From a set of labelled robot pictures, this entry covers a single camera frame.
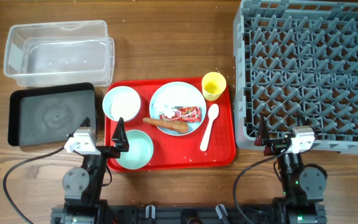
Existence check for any orange carrot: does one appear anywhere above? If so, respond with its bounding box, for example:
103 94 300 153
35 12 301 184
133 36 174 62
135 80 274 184
142 118 189 134

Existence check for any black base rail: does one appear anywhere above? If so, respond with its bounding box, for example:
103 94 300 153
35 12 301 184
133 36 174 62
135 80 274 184
50 203 328 224

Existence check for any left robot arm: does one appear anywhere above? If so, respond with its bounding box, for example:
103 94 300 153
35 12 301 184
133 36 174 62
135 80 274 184
51 118 129 223

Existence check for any white tissue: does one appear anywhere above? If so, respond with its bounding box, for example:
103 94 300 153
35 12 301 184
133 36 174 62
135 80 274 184
152 103 175 118

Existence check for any black plastic tray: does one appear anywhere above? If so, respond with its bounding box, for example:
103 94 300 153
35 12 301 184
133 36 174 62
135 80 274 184
7 83 97 146

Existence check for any clear plastic bin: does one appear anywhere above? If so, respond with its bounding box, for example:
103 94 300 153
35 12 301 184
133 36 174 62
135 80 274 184
3 20 115 87

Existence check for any yellow plastic cup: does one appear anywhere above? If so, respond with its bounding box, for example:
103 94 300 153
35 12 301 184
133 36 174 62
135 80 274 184
201 72 227 101

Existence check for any white plastic spoon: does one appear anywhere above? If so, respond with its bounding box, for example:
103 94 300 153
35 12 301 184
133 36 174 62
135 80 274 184
200 104 219 152

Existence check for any red snack wrapper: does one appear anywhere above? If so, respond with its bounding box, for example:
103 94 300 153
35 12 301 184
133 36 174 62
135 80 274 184
159 106 202 123

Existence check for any blue bowl with rice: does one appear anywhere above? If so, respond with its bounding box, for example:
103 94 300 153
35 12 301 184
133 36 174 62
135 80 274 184
102 86 141 121

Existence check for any grey dishwasher rack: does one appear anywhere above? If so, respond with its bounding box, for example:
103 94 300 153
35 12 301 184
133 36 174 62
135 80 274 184
233 1 358 154

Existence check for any light blue plate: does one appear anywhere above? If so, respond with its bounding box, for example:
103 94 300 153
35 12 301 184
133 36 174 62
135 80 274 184
149 82 206 134

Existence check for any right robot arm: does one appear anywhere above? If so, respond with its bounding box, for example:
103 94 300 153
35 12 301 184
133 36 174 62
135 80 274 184
255 116 328 224

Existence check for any red serving tray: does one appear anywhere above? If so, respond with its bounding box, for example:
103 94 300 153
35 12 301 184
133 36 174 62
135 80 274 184
108 77 236 171

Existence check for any light green bowl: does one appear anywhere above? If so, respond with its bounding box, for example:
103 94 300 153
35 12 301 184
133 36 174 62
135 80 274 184
116 129 154 170

